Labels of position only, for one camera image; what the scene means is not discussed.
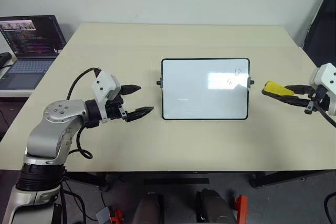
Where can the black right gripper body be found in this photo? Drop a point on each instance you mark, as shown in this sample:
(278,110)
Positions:
(320,98)

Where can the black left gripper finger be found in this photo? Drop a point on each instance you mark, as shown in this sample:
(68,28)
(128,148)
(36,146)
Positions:
(139,113)
(130,89)

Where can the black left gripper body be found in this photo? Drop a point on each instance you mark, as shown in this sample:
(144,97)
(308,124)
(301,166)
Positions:
(114,108)

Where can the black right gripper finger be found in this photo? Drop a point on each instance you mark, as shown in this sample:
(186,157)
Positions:
(302,89)
(291,100)

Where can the yellow whiteboard eraser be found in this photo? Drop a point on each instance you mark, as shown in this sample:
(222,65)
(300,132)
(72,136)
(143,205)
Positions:
(278,89)

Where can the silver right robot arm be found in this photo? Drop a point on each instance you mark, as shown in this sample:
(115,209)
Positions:
(333,106)

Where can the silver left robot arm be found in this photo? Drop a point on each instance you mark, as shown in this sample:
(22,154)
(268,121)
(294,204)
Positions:
(57,111)

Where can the black-framed tabletop whiteboard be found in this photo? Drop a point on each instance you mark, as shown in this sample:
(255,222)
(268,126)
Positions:
(199,90)

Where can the black panel with white edge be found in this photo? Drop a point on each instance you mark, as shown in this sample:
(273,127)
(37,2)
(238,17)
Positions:
(323,24)

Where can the dark rounded shape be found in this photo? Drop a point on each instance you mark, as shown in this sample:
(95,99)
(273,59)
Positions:
(147,208)
(216,207)

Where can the red-orange clamp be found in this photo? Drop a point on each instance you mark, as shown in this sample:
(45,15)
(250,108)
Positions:
(116,216)
(241,205)

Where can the open grey laptop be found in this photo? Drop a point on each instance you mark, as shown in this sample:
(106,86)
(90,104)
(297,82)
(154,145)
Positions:
(31,40)

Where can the black object beside laptop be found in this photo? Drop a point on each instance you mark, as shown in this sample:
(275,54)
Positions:
(4,59)

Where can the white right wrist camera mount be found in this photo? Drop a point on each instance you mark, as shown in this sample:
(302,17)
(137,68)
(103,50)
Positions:
(326,75)

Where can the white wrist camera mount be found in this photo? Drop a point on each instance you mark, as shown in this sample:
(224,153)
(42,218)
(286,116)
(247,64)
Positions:
(105,83)
(326,75)

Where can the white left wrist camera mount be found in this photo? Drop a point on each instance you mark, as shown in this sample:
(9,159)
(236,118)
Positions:
(105,83)

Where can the black table frame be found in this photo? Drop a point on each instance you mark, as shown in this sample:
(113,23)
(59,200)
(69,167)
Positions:
(283,176)

